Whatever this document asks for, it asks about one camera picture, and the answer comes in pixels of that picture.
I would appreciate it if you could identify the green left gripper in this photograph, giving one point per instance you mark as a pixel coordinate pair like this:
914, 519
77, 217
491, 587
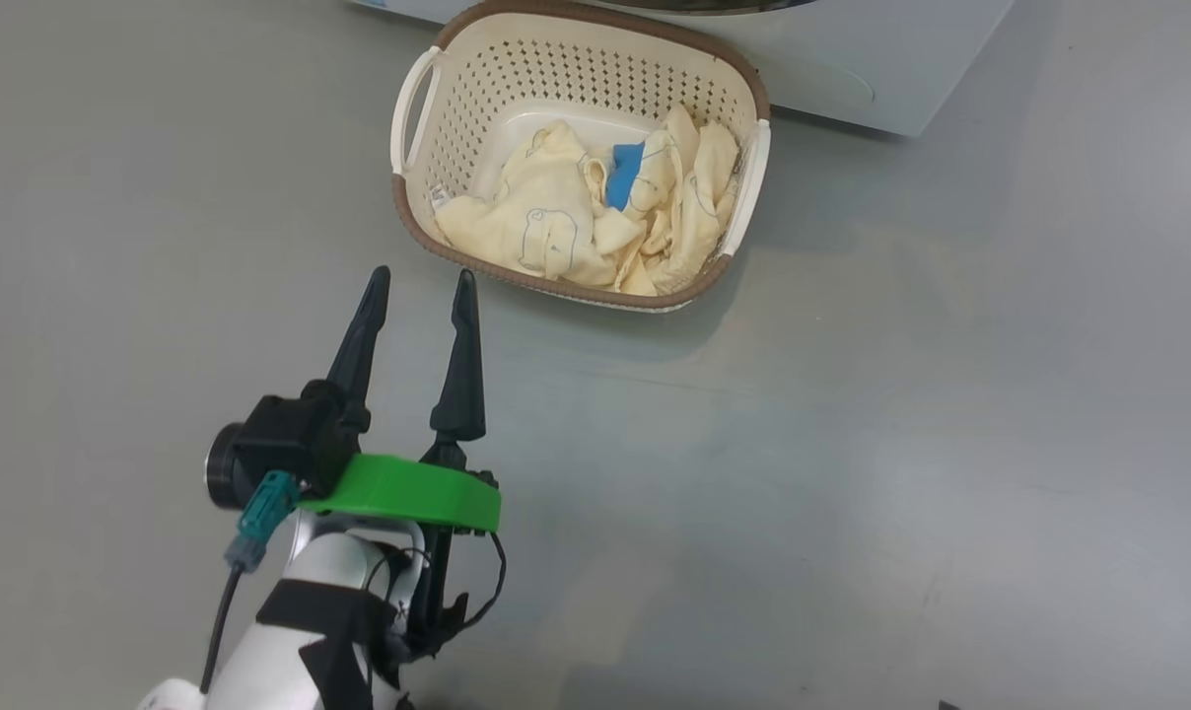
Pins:
408, 493

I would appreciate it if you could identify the cream garment with bear print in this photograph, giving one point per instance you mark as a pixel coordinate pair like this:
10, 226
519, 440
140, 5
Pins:
536, 207

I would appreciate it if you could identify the small blue cloth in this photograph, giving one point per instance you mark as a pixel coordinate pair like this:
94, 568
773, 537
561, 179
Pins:
623, 177

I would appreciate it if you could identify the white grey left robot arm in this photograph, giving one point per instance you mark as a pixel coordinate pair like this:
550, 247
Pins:
270, 661

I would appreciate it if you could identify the cream perforated laundry basket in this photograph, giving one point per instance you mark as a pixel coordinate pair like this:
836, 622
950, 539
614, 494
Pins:
556, 69

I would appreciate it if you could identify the white front-load washing machine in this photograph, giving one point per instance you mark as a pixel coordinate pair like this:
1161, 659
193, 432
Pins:
901, 59

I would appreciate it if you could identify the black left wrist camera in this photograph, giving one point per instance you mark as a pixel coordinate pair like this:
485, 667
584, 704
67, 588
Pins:
280, 444

